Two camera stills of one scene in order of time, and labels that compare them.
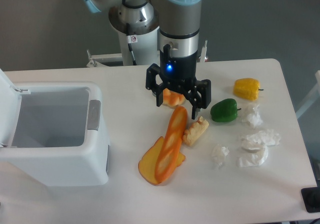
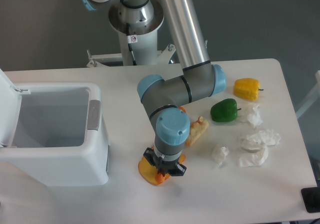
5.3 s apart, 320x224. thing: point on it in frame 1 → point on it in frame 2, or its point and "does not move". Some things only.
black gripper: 179,73 → 164,167
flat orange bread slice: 147,164 does not move
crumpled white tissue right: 267,136 does not move
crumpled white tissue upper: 254,118 does not move
